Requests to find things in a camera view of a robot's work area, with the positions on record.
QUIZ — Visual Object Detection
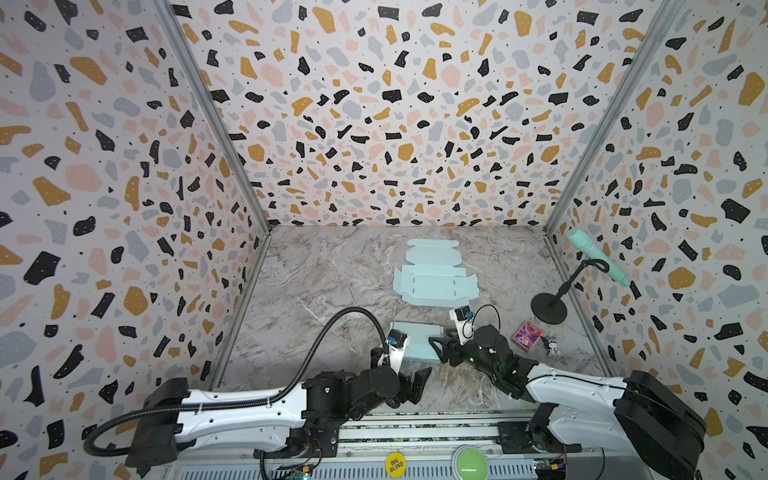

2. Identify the mint paper box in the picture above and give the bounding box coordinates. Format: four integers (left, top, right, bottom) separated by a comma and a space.
390, 321, 445, 364

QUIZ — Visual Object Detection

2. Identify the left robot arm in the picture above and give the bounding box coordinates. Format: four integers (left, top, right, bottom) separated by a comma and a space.
125, 366, 432, 475

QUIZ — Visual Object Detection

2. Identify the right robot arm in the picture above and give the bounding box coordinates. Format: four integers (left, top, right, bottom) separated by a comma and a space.
429, 325, 707, 479

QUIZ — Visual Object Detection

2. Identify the colourful small card box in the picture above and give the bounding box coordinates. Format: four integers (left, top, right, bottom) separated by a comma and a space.
512, 321, 544, 351

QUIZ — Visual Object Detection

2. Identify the mint flat box far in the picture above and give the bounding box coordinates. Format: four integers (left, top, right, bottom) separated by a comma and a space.
392, 238, 479, 308

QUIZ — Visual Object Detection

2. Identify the small black white figurine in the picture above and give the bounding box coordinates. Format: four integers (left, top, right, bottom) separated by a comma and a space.
543, 337, 562, 357

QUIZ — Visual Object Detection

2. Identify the yellow round sticker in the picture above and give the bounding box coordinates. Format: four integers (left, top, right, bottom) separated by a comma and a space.
385, 452, 407, 479

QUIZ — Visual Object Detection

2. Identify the green round button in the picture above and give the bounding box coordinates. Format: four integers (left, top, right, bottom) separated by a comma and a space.
451, 445, 490, 480

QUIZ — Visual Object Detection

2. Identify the mint green microphone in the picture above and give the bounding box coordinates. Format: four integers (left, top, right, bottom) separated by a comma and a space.
566, 228, 631, 287

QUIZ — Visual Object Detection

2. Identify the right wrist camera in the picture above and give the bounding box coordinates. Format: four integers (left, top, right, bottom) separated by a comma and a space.
449, 306, 475, 345

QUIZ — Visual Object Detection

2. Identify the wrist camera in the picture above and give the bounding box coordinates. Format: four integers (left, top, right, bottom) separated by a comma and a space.
449, 306, 475, 345
384, 329, 410, 374

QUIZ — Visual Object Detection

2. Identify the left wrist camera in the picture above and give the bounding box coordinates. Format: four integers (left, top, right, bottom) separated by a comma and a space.
384, 329, 410, 374

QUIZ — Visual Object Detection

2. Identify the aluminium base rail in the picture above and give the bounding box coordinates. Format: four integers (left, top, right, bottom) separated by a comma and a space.
148, 411, 657, 479

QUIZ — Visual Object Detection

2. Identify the left black corrugated cable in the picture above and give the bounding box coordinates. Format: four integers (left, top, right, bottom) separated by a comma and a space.
82, 306, 390, 458

